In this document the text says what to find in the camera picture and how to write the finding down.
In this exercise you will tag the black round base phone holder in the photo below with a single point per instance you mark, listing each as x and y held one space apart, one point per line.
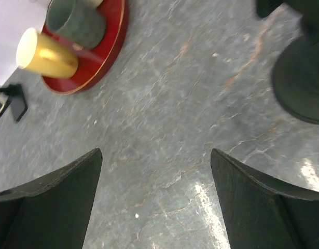
295 75

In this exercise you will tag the red round tray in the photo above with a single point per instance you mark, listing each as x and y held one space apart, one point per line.
95 63

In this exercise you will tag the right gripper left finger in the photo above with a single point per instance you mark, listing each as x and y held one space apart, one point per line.
52 211

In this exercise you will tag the black folding phone stand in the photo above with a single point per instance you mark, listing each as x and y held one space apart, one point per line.
15 99

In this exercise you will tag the yellow mug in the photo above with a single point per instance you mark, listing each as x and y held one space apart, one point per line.
37 52

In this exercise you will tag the dark green mug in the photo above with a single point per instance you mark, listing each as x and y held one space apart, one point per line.
77 22

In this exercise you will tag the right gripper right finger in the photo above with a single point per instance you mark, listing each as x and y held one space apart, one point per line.
261 211

